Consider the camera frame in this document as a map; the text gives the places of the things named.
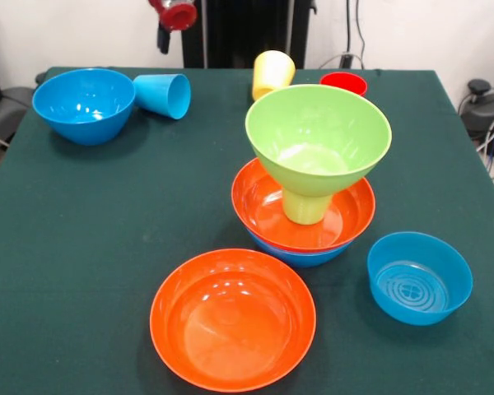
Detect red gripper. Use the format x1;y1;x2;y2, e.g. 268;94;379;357
147;0;198;55

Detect light blue cup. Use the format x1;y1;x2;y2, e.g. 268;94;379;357
132;73;192;121

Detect large blue bowl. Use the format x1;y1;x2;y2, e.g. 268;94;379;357
31;67;137;146
246;230;355;269

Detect yellow cup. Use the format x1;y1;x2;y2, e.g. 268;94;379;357
252;50;296;102

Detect green bowl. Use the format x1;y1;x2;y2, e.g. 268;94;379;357
245;84;394;198

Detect orange bowl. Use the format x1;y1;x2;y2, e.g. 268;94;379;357
231;157;376;253
149;248;318;392

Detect lime green cup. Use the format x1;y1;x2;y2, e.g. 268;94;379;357
282;188;334;225

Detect small blue bowl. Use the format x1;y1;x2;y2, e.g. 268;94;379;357
366;231;474;327

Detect dark green tablecloth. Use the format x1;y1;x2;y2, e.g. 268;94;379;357
0;67;494;395

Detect red cup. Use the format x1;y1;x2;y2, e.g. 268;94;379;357
319;72;369;98

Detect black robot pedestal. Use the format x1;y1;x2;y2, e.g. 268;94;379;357
179;0;318;70

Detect black wall cables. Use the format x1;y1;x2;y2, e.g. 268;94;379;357
339;0;366;69

